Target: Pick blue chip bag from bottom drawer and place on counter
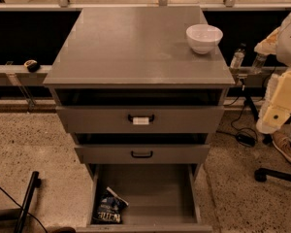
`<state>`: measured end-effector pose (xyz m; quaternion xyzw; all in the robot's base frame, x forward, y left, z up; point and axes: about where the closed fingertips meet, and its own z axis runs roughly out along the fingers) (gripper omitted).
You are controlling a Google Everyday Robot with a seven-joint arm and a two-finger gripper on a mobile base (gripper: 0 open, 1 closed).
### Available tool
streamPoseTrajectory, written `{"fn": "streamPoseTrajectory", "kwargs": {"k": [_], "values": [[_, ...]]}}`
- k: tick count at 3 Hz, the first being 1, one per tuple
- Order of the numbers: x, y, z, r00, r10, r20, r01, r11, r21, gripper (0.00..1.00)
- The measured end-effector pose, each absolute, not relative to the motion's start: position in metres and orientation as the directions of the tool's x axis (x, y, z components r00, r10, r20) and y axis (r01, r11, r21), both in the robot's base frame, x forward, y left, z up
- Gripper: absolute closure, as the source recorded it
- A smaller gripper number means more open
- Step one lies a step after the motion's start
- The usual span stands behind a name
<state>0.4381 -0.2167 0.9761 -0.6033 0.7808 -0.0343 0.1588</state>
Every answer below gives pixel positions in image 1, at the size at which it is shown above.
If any black bar lower left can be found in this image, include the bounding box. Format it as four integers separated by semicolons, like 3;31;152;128
14;171;41;233

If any grey drawer cabinet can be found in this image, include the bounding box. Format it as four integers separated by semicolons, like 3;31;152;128
43;5;236;233

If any left clear water bottle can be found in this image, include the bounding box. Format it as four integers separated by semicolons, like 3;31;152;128
230;43;246;73

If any white bowl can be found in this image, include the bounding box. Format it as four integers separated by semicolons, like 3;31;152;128
186;24;223;54

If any grey top drawer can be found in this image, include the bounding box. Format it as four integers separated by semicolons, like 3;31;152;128
54;88;225;135

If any clear water bottle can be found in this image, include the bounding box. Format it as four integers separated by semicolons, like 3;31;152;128
230;43;246;73
252;53;267;74

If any blue chip bag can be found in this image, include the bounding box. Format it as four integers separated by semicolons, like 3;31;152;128
92;187;129;224

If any yellow black tape measure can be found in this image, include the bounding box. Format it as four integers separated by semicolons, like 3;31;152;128
24;59;41;73

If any grey middle drawer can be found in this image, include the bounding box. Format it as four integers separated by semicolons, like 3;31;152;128
75;133;210;164

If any right clear water bottle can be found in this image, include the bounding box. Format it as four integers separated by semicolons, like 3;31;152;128
252;53;267;74

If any black stand leg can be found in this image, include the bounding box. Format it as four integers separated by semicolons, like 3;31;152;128
242;85;273;145

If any grey bottom drawer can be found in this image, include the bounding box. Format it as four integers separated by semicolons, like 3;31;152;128
77;164;212;233

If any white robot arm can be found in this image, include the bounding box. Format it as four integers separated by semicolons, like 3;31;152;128
254;12;291;134

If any black power adapter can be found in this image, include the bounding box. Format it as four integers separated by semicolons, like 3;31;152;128
236;133;255;147

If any metal rail frame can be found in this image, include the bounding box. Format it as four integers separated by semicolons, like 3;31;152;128
0;0;291;108

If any black chair base leg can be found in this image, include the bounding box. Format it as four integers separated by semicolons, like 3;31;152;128
254;168;291;182

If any grey drawer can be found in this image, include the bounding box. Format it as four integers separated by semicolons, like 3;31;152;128
75;133;210;164
54;88;225;135
77;164;212;233

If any brown shoe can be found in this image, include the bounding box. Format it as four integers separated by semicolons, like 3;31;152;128
273;132;291;163

